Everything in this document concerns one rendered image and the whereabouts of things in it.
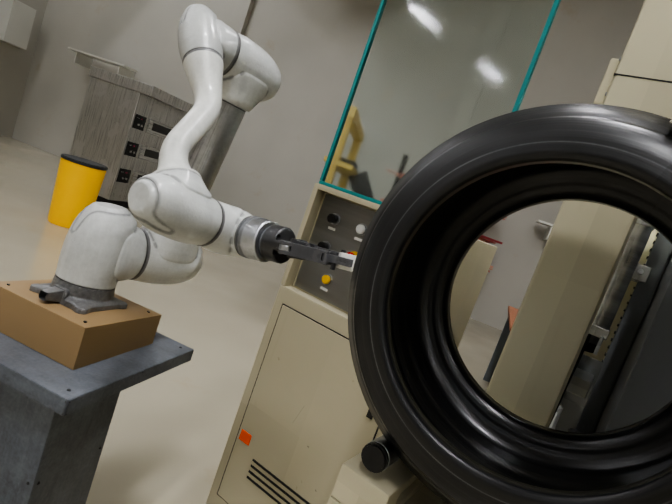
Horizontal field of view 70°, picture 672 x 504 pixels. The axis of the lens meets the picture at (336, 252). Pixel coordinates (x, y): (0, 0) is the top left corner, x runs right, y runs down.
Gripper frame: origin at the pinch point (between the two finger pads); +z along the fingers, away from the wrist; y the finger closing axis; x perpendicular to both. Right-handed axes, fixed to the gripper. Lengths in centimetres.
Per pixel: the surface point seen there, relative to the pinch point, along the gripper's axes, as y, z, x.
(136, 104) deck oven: 333, -569, -113
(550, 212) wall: 779, -89, -109
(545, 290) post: 27.6, 28.7, -2.6
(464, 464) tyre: -13.0, 29.4, 20.9
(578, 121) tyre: -12.0, 32.9, -25.1
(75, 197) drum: 203, -443, 20
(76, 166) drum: 197, -441, -10
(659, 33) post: 28, 37, -54
